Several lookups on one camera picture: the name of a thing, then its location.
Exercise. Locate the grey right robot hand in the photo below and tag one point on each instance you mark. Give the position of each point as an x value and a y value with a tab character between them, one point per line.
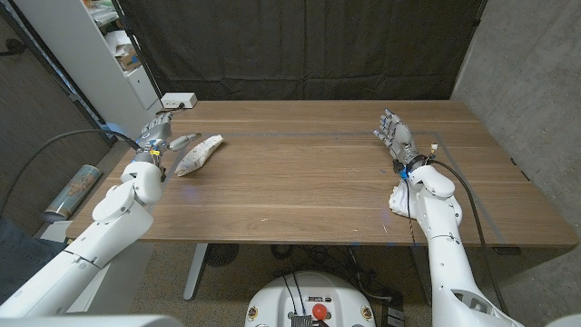
401	138

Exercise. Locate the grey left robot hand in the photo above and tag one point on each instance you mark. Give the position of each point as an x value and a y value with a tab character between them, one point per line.
154	138

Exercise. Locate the dark grey partition panel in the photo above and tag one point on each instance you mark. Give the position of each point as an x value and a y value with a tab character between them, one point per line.
41	127

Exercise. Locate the black power adapter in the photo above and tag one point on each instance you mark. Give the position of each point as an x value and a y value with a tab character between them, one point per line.
392	313

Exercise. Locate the black backdrop stand pole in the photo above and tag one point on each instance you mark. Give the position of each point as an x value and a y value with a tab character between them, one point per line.
136	50

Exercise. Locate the black round floor fan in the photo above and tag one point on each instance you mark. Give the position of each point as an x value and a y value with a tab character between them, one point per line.
222	254

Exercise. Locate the white power strip box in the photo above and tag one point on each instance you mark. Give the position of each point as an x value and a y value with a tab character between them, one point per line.
178	100

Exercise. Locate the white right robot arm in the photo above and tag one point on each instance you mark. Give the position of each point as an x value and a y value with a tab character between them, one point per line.
447	254

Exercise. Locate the dark blue cloth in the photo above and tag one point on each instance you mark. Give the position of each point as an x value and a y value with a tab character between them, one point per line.
22	263

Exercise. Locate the white shelf cabinet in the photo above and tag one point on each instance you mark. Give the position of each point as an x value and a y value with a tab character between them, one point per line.
77	54

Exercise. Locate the white crumpled towel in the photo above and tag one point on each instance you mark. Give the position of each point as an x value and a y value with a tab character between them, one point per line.
398	202

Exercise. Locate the white patterned pen bag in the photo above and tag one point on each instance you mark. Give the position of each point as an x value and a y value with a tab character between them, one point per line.
197	154

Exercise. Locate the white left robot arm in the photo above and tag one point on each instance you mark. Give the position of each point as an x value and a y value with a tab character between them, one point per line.
104	227

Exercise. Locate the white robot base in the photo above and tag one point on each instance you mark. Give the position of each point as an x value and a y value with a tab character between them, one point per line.
272	300

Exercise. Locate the white table leg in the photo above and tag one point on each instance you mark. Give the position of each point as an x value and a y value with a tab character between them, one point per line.
195	272

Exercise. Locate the black fabric backdrop curtain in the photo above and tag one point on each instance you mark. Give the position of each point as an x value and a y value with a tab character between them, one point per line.
299	50

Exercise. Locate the brown cardboard box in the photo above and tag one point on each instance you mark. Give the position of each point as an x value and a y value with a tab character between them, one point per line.
129	59

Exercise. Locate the silver cylinder bottle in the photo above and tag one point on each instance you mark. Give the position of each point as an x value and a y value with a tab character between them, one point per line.
72	191

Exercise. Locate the white paper stack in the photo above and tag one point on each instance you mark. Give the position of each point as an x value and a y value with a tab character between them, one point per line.
115	41

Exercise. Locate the red emergency stop button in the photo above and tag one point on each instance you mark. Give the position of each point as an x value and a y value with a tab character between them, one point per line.
320	311

